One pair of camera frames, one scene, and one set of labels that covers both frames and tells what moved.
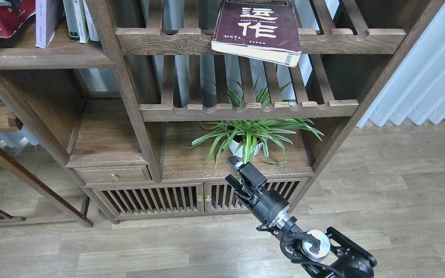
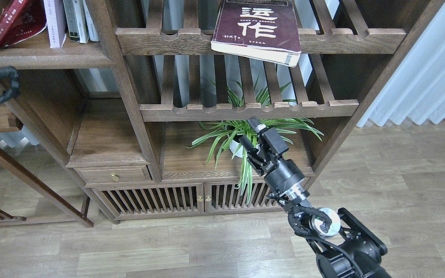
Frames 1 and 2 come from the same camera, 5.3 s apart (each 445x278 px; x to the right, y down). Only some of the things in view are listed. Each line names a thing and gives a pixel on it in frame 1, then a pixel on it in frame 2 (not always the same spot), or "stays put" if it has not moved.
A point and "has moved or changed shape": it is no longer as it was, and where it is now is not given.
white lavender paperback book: [48, 13] has moved or changed shape
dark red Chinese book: [265, 30] stays put
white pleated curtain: [430, 79] stays put
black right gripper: [268, 206] → [282, 173]
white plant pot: [234, 146] stays put
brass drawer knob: [114, 176] stays put
